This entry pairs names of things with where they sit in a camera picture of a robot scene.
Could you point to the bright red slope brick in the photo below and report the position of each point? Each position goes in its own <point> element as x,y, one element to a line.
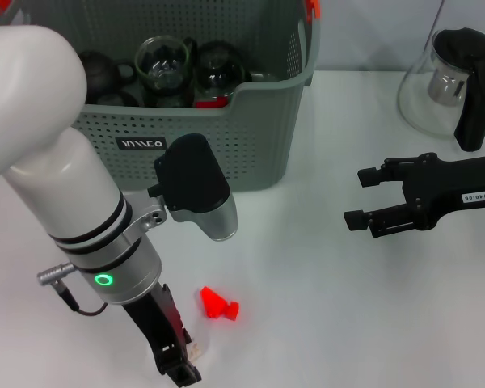
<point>212,303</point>

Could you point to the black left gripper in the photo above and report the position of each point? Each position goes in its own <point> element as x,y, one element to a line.
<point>149,319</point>

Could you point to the translucent white building brick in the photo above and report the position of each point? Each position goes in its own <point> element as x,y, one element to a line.
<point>194,349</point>

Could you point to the grey left wrist camera housing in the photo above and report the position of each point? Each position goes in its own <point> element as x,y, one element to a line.
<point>194,182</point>

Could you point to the small bright red brick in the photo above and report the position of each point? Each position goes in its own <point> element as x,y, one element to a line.
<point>232,311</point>

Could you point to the dark red curved brick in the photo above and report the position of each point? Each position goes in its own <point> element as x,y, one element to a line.
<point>208,104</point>

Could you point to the grey perforated storage bin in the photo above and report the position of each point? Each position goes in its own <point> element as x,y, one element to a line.
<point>258,141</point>

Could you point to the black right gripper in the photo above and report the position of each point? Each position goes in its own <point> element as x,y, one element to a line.
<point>440,190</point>

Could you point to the black clay teapot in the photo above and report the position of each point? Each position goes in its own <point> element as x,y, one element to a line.
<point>101,74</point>

